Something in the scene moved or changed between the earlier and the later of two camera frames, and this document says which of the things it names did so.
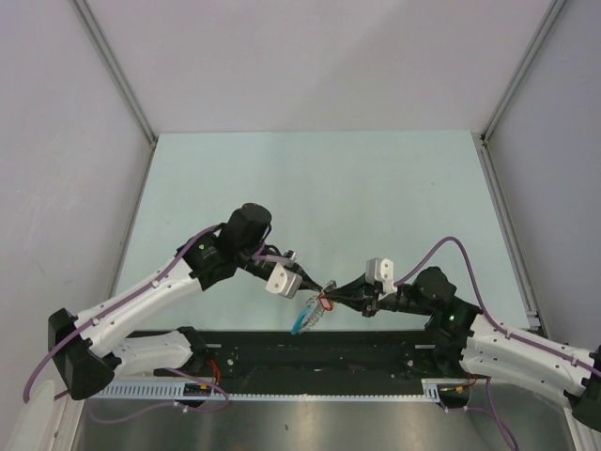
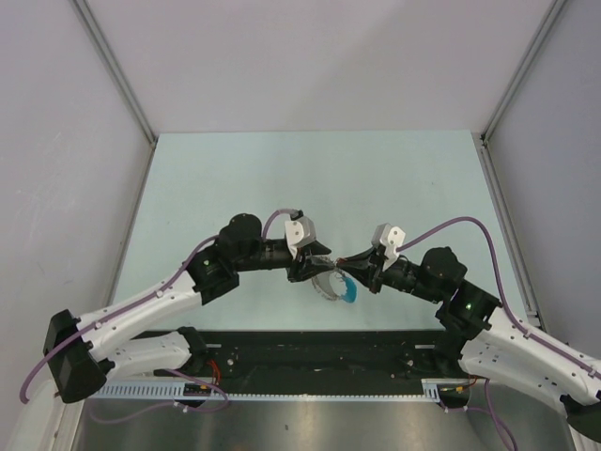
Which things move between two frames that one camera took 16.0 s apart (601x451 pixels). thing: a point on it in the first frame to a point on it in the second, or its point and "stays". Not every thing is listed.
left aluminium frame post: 115,65 stays
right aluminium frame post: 553,12 stays
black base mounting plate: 328,361 stays
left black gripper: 307,283 to 303,270
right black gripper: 368,303 to 370,275
